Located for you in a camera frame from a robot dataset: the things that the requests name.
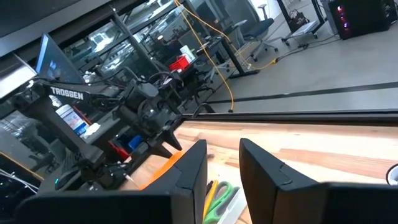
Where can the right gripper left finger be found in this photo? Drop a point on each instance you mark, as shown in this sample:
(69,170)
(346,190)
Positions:
(124,208)

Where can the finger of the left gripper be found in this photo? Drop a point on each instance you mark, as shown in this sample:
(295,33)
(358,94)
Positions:
(174,140)
(160,150)

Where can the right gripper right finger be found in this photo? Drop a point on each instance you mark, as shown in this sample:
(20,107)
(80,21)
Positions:
(311,205)

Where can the orange translucent box lid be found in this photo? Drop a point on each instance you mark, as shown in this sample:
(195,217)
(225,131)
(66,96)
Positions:
(161,171)

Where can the opaque yellow marker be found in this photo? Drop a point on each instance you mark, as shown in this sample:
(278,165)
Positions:
(211,199)

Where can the green scissors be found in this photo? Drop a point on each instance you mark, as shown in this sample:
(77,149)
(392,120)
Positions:
(227,186)

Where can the clear plastic supply box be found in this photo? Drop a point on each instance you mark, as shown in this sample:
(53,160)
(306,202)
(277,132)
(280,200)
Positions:
(233,211)

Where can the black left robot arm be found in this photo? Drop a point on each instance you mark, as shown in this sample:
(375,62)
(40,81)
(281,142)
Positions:
(102,96)

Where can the cart with white box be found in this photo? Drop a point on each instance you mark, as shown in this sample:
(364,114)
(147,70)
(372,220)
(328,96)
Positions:
(303,28)

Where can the blue plastic item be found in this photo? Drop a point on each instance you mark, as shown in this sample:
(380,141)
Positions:
(135,142)

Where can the red plastic item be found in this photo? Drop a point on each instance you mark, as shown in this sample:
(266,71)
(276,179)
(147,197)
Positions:
(119,152)

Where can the white crumpled tissue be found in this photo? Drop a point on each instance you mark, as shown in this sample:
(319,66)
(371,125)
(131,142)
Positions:
(90,130)

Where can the red plastic bin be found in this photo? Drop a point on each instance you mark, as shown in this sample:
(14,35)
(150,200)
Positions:
(179,63)

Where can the white plastic bottle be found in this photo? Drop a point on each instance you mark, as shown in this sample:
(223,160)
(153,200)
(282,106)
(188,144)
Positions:
(187,53)

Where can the white wipes canister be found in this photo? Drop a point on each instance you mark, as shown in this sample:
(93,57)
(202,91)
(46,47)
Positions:
(71,119)

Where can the dark display screen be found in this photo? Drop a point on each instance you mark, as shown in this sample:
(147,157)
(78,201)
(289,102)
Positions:
(59,62)

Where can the black floor tape strip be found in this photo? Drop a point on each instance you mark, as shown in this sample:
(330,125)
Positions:
(311,92)

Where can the grey office chair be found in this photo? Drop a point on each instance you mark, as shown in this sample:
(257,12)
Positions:
(258,28)

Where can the black computer tower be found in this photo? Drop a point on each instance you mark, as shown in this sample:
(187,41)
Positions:
(363,18)

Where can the black metal table frame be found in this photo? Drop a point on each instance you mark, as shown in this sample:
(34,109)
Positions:
(280,118)

